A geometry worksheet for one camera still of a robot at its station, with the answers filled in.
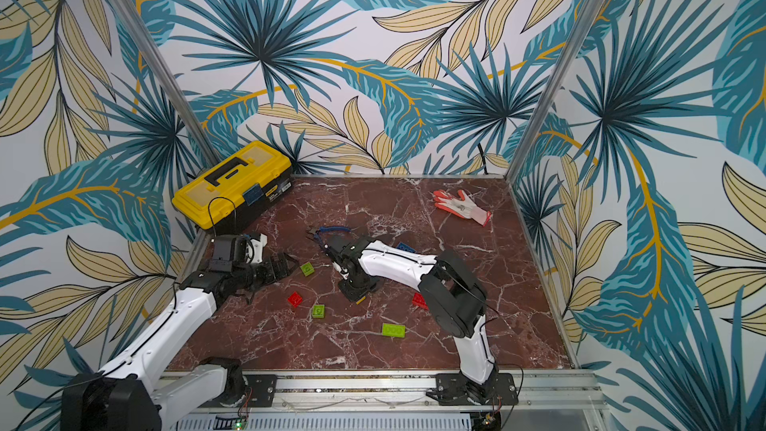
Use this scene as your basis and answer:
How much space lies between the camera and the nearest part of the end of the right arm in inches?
29.7

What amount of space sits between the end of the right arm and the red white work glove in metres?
0.47

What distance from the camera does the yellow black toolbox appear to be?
0.90m

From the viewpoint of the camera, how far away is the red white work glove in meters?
1.09

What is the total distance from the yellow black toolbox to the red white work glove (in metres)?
0.57

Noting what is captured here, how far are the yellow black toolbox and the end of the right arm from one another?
1.37 ft
